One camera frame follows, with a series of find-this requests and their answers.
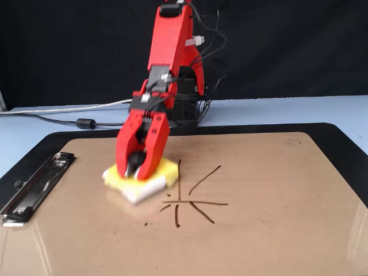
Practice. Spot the white metal bar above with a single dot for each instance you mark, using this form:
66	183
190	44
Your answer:
2	102

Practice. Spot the yellow white sponge black knob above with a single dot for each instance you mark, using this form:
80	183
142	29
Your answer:
169	172

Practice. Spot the brown glossy board sheet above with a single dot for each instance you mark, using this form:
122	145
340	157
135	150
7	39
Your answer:
258	230

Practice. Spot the black backdrop cloth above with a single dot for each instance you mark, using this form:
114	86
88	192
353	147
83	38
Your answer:
57	43

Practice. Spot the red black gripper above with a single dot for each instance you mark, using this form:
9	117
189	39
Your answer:
155	105

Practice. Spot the metal clipboard clip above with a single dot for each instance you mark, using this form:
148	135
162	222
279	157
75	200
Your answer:
37	187

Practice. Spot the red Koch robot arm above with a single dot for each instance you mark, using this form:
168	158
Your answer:
169	37

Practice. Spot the black clipboard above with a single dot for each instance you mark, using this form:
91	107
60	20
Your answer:
258	128

